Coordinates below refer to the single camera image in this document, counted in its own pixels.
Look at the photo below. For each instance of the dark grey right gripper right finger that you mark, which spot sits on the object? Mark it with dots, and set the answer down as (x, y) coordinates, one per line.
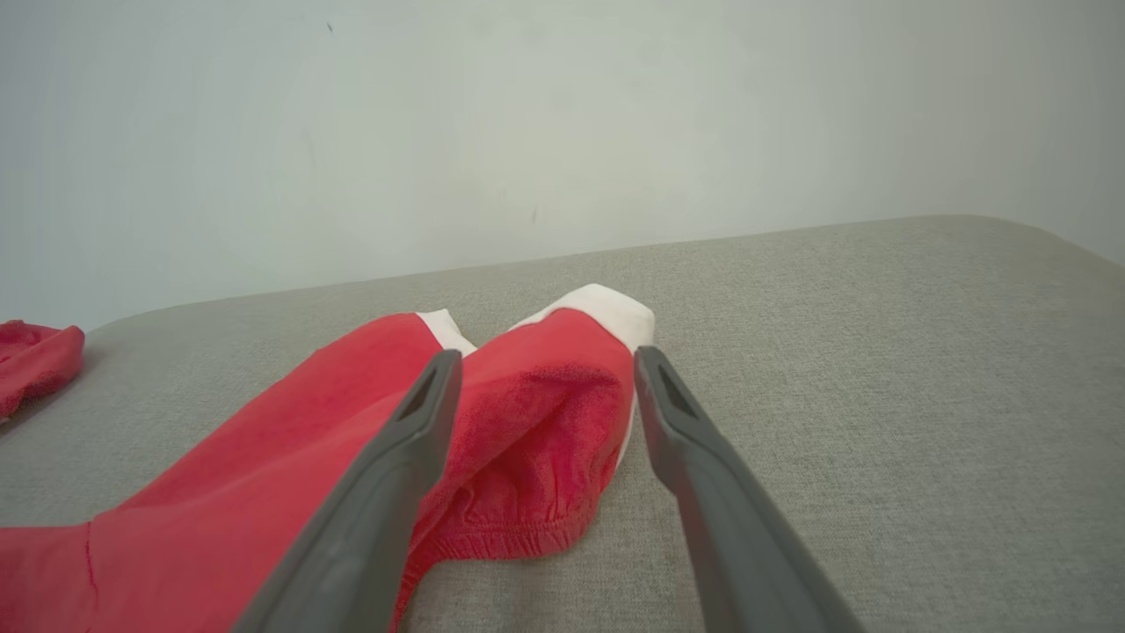
(738, 545)

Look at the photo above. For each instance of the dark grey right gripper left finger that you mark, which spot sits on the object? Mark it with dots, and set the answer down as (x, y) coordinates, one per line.
(369, 527)

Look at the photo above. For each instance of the red jersey white trim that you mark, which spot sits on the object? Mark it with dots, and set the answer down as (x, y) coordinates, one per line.
(264, 475)

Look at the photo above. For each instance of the red basketball jersey number 23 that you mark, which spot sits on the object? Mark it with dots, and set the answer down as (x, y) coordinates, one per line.
(35, 360)

